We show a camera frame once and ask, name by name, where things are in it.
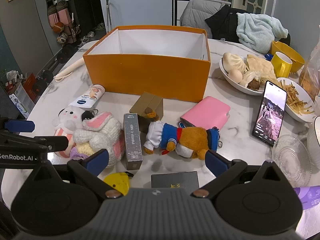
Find flatbread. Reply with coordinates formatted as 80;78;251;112
246;54;277;80

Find broken meat bun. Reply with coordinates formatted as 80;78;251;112
240;70;262;90

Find black dumbbells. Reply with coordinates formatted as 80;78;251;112
32;70;54;93

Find black smartphone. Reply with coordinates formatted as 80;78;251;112
252;80;287;147

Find cream long stick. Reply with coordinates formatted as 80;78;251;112
54;57;87;82

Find white bowl with buns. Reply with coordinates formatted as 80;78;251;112
219;55;278;96

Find yellow bowl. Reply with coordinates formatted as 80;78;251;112
271;41;305;72

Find light blue fleece garment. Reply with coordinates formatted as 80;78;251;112
236;12;289;54

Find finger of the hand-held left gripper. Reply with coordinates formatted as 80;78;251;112
0;119;35;140
0;132;70;153

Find grey padded jacket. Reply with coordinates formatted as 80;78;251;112
179;0;232;27

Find white patterned paper towel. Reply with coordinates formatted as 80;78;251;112
295;206;320;240

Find black jacket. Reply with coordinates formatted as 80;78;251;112
204;4;241;42

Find small brown cardboard box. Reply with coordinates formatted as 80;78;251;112
129;92;164;133

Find pink wallet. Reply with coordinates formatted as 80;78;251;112
179;96;231;130

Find pink bag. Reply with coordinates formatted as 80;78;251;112
49;9;70;27

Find steamed bun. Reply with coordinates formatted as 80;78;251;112
222;52;247;74

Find clear plastic snack bag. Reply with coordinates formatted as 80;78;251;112
299;37;320;101

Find brown bear plush sailor outfit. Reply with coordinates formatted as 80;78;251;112
143;107;224;161

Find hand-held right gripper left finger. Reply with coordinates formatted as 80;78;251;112
27;149;126;201

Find white lotion tube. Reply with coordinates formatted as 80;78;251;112
68;84;105;108

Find white sneakers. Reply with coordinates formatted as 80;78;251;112
80;31;95;43

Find metal mop handle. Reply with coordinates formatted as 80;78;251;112
105;0;112;34

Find dark shoe cabinet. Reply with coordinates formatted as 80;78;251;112
66;0;104;34

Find purple packet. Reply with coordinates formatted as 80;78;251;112
293;185;320;212

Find brown egg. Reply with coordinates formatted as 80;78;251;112
228;69;243;83

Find cardboard boxes on floor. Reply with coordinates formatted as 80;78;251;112
9;72;37;118

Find pink white crochet rabbit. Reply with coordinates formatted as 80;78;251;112
70;112;125;167

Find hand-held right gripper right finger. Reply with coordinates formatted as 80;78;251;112
190;150;293;201

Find white plate with fries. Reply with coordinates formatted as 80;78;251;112
276;77;316;123

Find white ceramic bowl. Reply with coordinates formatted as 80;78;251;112
306;116;320;166

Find flat black box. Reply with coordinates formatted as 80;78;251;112
151;171;200;189

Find white bunny plush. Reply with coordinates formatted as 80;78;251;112
52;106;85;158

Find orange cardboard box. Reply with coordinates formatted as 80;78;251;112
83;25;211;103

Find dark small book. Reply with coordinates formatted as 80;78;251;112
123;113;143;170

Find black key fob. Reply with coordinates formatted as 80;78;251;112
80;109;99;122

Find yellow packet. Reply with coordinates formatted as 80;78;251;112
270;52;293;78

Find yellow toy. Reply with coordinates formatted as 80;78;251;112
103;171;134;196

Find clear glass plate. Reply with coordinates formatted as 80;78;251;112
272;134;312;188

